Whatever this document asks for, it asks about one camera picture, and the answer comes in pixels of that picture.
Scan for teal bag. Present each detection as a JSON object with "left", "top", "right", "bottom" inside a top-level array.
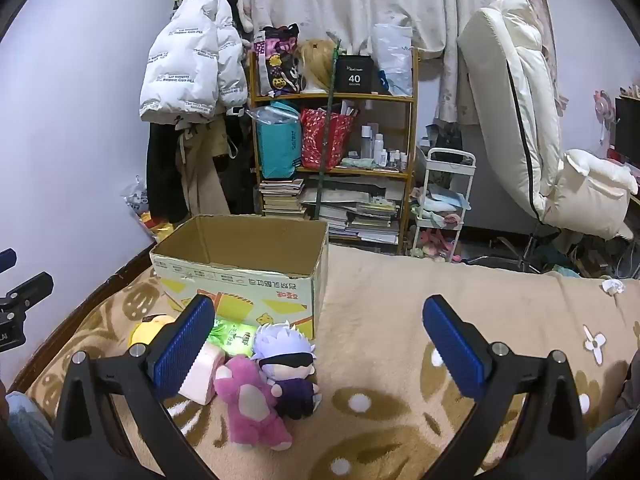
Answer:
[{"left": 255, "top": 105, "right": 303, "bottom": 179}]

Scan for black box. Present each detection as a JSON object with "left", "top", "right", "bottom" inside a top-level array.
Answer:
[{"left": 334, "top": 54, "right": 375, "bottom": 94}]

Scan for beige hanging coat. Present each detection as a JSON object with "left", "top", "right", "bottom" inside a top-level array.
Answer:
[{"left": 177, "top": 122, "right": 239, "bottom": 219}]

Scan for black hanging coat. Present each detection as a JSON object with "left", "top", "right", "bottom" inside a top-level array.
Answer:
[{"left": 147, "top": 120, "right": 187, "bottom": 225}]

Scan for white trolley cart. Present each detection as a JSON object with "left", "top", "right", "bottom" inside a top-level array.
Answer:
[{"left": 410, "top": 147, "right": 477, "bottom": 262}]

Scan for pink bear plush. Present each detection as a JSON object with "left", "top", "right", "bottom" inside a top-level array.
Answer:
[{"left": 214, "top": 354, "right": 293, "bottom": 448}]

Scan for white-haired doll plush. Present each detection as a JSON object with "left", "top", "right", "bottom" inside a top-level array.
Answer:
[{"left": 250, "top": 321, "right": 323, "bottom": 421}]

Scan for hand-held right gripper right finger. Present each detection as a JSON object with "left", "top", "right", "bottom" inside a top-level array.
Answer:
[{"left": 422, "top": 295, "right": 588, "bottom": 480}]

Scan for row of cosmetic bottles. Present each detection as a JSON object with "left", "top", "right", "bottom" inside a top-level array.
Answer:
[{"left": 360, "top": 125, "right": 410, "bottom": 170}]

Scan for cardboard box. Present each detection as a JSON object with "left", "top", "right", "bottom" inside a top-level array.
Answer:
[{"left": 150, "top": 214, "right": 330, "bottom": 341}]

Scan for light floral curtain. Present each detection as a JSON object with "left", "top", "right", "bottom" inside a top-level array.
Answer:
[{"left": 240, "top": 0, "right": 557, "bottom": 124}]

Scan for yellow plush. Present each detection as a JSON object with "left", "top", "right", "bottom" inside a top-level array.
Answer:
[{"left": 127, "top": 314, "right": 176, "bottom": 348}]

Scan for white padded chair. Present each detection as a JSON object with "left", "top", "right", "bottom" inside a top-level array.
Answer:
[{"left": 457, "top": 0, "right": 640, "bottom": 242}]

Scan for white puffer jacket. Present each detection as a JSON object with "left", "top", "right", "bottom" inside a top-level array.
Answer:
[{"left": 139, "top": 0, "right": 250, "bottom": 123}]

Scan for clear plastic bag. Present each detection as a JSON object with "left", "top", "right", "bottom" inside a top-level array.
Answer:
[{"left": 371, "top": 23, "right": 414, "bottom": 97}]

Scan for wooden shelf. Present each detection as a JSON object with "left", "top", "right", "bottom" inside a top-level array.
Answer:
[{"left": 248, "top": 47, "right": 418, "bottom": 256}]

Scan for red patterned bag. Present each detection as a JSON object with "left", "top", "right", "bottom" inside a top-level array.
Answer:
[{"left": 300, "top": 107, "right": 357, "bottom": 170}]

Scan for pile of magazines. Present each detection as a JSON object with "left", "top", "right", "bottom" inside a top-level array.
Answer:
[{"left": 300, "top": 187, "right": 402, "bottom": 247}]

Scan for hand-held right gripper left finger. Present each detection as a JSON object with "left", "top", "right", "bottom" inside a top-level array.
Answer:
[{"left": 52, "top": 294, "right": 217, "bottom": 480}]

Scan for person's light blue pants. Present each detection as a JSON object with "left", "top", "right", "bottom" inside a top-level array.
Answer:
[{"left": 5, "top": 391, "right": 55, "bottom": 478}]

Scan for beige printed blanket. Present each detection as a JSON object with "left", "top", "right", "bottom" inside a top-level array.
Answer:
[{"left": 25, "top": 245, "right": 640, "bottom": 480}]

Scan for blonde wig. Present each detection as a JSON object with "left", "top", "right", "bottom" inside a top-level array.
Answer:
[{"left": 299, "top": 38, "right": 337, "bottom": 94}]

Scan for pink swirl roll plush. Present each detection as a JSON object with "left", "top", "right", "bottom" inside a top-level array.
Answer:
[{"left": 177, "top": 342, "right": 227, "bottom": 406}]

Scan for printed tote bag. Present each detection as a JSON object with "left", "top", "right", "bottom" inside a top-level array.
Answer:
[{"left": 252, "top": 24, "right": 307, "bottom": 99}]

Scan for stack of books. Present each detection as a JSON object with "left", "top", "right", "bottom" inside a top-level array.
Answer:
[{"left": 259, "top": 178, "right": 307, "bottom": 219}]

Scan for clear zip bag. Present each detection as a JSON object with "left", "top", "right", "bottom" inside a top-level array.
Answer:
[{"left": 248, "top": 101, "right": 301, "bottom": 127}]

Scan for green pole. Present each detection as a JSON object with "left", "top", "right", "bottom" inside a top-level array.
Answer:
[{"left": 314, "top": 37, "right": 342, "bottom": 221}]

